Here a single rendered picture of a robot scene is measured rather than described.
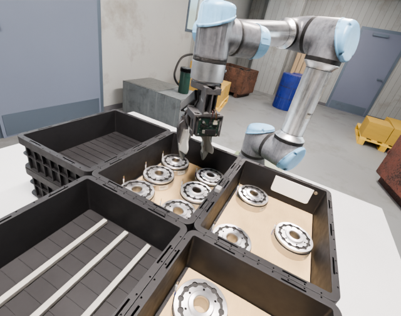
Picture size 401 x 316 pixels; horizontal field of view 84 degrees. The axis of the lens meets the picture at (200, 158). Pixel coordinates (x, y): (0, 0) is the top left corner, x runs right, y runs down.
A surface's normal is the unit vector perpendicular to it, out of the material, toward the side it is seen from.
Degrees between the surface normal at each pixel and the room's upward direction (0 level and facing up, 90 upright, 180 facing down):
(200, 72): 89
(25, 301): 0
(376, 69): 90
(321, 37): 87
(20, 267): 0
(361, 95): 90
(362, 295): 0
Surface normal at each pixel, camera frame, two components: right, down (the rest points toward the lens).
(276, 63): -0.46, 0.36
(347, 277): 0.18, -0.85
